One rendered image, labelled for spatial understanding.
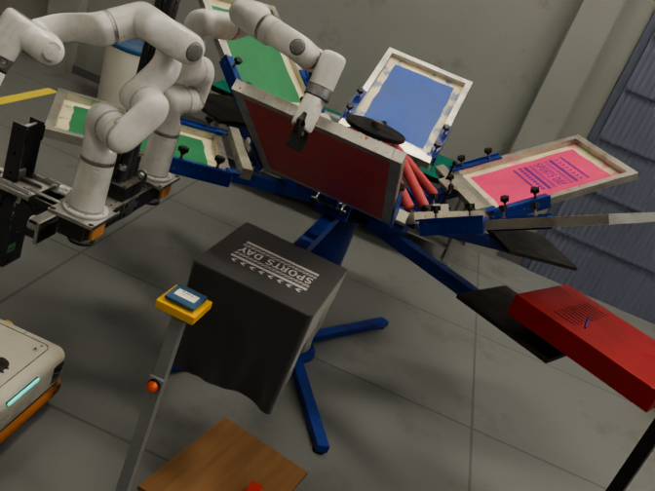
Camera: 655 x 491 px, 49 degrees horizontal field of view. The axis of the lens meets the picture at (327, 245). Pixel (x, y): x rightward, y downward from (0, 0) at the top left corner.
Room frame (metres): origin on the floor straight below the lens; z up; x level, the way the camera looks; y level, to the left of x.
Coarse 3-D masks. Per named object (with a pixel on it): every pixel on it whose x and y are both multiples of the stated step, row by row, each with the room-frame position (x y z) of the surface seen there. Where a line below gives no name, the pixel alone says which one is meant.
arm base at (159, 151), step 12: (156, 144) 2.20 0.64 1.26; (168, 144) 2.21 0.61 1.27; (144, 156) 2.21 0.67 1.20; (156, 156) 2.20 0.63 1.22; (168, 156) 2.22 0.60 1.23; (144, 168) 2.20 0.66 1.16; (156, 168) 2.20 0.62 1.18; (168, 168) 2.23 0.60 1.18; (156, 180) 2.19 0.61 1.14; (168, 180) 2.23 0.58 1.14
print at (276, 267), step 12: (240, 252) 2.32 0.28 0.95; (252, 252) 2.36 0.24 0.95; (264, 252) 2.40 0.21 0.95; (252, 264) 2.27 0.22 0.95; (264, 264) 2.31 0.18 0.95; (276, 264) 2.34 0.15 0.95; (288, 264) 2.38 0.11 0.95; (276, 276) 2.25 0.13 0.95; (288, 276) 2.29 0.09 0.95; (300, 276) 2.33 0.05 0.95; (312, 276) 2.37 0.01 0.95; (300, 288) 2.23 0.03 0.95
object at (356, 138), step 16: (240, 80) 2.20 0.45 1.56; (240, 96) 2.21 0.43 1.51; (256, 96) 2.18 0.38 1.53; (272, 96) 2.18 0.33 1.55; (288, 112) 2.16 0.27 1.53; (320, 128) 2.14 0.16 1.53; (336, 128) 2.15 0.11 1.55; (256, 144) 2.59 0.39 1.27; (352, 144) 2.14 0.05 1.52; (368, 144) 2.13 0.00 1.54; (384, 144) 2.13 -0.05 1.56; (384, 160) 2.14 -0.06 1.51; (400, 160) 2.11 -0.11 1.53; (288, 176) 2.80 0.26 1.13; (400, 176) 2.24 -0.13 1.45; (320, 192) 2.79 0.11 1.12; (384, 208) 2.60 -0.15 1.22
